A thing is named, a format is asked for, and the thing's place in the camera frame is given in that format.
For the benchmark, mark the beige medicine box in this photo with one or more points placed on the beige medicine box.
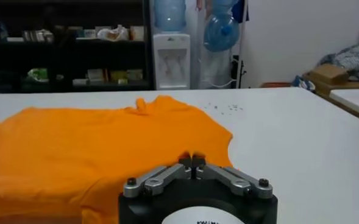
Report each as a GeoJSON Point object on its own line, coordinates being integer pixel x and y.
{"type": "Point", "coordinates": [134, 74]}

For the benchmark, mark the scattered tiny crumbs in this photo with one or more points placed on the scattered tiny crumbs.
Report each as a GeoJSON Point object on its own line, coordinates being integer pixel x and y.
{"type": "Point", "coordinates": [215, 107]}

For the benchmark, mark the blue white bag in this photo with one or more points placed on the blue white bag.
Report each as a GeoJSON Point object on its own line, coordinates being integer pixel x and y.
{"type": "Point", "coordinates": [302, 82]}

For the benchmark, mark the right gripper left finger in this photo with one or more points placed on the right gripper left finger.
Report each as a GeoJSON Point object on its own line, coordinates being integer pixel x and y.
{"type": "Point", "coordinates": [161, 181]}

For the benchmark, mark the dark blue hanging cloth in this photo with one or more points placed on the dark blue hanging cloth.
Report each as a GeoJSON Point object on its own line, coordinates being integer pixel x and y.
{"type": "Point", "coordinates": [240, 12]}

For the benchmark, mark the green toy in dish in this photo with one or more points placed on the green toy in dish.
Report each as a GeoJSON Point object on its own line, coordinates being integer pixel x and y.
{"type": "Point", "coordinates": [38, 74]}

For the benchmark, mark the yellow green medicine box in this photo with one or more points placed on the yellow green medicine box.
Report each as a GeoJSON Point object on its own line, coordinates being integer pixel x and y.
{"type": "Point", "coordinates": [118, 75]}

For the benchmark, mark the blue water jug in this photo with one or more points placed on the blue water jug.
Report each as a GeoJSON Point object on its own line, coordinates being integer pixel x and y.
{"type": "Point", "coordinates": [223, 7]}
{"type": "Point", "coordinates": [220, 33]}
{"type": "Point", "coordinates": [170, 15]}

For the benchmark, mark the white paper cup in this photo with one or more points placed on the white paper cup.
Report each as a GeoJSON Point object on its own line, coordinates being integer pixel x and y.
{"type": "Point", "coordinates": [137, 33]}

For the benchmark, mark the white water dispenser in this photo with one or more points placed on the white water dispenser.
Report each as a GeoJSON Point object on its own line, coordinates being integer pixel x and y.
{"type": "Point", "coordinates": [171, 61]}

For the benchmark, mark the orange t-shirt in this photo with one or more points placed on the orange t-shirt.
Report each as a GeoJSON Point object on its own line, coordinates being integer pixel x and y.
{"type": "Point", "coordinates": [75, 152]}

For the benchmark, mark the white side table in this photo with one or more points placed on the white side table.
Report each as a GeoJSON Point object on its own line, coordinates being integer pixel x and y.
{"type": "Point", "coordinates": [356, 100]}

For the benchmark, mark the white plastic food bag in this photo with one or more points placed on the white plastic food bag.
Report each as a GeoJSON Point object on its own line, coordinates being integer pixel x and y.
{"type": "Point", "coordinates": [113, 33]}

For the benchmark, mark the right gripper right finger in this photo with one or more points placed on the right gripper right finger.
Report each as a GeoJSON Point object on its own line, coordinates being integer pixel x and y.
{"type": "Point", "coordinates": [234, 182]}

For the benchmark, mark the black shelving unit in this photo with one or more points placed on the black shelving unit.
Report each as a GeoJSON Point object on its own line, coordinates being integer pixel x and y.
{"type": "Point", "coordinates": [118, 58]}

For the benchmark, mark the grey striped clothes pile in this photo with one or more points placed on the grey striped clothes pile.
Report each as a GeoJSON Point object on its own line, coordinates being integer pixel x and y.
{"type": "Point", "coordinates": [353, 59]}

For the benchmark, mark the small white flat box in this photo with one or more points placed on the small white flat box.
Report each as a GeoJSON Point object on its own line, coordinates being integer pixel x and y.
{"type": "Point", "coordinates": [80, 81]}

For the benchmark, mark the white red medicine box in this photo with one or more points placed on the white red medicine box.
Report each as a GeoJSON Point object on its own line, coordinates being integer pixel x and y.
{"type": "Point", "coordinates": [96, 75]}

